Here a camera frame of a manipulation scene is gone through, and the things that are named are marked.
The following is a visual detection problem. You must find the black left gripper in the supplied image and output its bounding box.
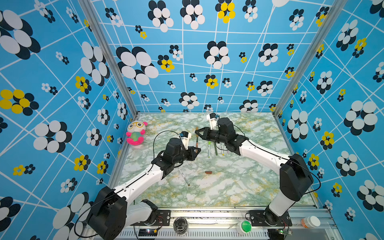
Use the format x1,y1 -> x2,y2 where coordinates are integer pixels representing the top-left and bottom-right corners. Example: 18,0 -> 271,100
172,145 -> 201,165

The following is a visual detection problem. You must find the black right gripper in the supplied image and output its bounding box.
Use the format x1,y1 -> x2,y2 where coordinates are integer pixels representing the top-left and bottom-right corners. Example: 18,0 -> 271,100
195,128 -> 228,146

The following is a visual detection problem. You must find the dark green pen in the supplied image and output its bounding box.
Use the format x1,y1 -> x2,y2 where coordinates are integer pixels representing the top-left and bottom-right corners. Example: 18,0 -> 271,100
214,143 -> 218,156

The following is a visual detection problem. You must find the white pen yellow end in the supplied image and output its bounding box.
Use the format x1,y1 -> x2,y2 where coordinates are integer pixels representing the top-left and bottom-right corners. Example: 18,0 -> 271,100
221,143 -> 225,156

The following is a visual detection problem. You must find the white pen light green end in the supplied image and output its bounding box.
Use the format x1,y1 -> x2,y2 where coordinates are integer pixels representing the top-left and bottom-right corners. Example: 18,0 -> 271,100
207,141 -> 211,158

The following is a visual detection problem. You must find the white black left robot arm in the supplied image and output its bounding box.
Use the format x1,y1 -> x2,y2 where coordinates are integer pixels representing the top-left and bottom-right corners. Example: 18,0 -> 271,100
87,138 -> 201,240

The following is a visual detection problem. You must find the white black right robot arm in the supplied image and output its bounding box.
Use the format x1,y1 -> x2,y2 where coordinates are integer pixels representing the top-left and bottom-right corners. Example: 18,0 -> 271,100
195,116 -> 314,226

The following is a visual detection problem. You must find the pink white plush toy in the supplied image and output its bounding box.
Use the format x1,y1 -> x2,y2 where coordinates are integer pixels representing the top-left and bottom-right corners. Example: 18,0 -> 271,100
126,121 -> 148,146

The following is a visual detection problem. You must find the clear glass jar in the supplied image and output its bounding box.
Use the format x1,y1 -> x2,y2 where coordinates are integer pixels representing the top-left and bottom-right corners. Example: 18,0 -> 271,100
173,217 -> 189,235

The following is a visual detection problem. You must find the green push button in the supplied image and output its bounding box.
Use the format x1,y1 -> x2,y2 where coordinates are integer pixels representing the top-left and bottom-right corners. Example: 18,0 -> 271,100
236,221 -> 252,235

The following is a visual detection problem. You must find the white pill bottle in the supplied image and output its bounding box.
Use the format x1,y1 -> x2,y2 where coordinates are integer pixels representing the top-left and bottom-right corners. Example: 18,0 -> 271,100
301,216 -> 321,229

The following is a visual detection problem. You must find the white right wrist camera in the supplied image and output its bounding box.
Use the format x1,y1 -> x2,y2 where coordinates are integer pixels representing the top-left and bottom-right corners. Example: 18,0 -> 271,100
206,113 -> 220,130

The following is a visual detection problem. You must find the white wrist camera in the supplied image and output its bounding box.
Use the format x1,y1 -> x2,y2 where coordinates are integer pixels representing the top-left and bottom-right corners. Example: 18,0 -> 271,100
206,113 -> 220,130
180,131 -> 192,150

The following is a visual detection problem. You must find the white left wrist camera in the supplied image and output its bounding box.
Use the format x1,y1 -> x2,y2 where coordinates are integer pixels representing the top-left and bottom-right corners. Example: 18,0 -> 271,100
180,131 -> 192,150

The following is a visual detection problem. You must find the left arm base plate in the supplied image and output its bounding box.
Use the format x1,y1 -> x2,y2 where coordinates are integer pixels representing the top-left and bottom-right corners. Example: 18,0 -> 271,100
131,210 -> 171,227

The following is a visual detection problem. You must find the aluminium front rail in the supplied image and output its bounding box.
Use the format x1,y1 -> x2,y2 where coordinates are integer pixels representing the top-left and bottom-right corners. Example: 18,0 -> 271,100
80,206 -> 344,240

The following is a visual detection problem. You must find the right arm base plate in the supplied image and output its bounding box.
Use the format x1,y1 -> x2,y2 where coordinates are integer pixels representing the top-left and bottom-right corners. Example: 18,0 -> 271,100
245,210 -> 293,228

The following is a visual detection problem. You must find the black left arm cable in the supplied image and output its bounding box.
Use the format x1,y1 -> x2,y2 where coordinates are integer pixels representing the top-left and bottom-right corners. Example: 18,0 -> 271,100
73,129 -> 183,239

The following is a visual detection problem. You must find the aluminium frame post left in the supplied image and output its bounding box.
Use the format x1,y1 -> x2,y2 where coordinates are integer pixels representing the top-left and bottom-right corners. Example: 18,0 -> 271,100
79,0 -> 138,120

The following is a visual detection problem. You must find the aluminium frame post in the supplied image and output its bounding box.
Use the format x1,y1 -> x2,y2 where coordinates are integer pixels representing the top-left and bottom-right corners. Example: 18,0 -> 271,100
273,0 -> 347,119
79,0 -> 138,120

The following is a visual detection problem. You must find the aluminium frame post right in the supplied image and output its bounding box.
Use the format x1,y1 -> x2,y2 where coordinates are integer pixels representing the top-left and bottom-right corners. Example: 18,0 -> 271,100
273,0 -> 347,119

